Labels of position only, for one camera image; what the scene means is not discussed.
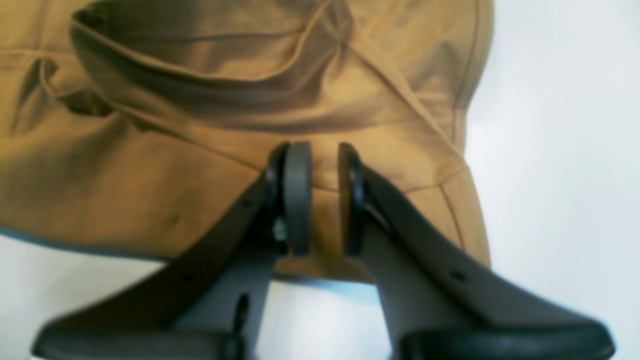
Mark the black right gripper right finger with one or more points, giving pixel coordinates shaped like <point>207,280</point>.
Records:
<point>438,302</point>

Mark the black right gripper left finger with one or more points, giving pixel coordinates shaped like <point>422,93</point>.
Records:
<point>206,304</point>

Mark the brown T-shirt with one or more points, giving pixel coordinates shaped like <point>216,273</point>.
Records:
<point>132,125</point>

